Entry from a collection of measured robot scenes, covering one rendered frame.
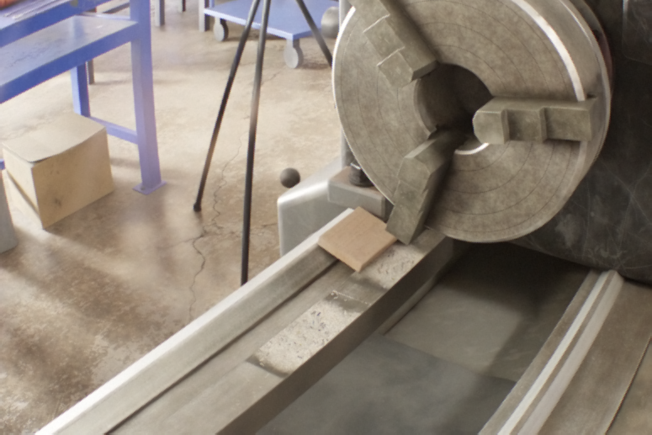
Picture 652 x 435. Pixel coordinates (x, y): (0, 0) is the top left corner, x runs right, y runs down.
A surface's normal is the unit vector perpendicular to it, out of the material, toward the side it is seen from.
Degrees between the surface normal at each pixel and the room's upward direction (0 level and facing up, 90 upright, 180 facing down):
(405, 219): 90
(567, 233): 90
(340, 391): 11
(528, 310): 0
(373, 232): 19
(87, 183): 90
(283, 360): 0
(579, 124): 90
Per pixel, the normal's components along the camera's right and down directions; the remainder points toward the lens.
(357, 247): 0.26, -0.76
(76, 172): 0.78, 0.29
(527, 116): -0.56, 0.39
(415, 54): 0.62, -0.40
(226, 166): 0.00, -0.88
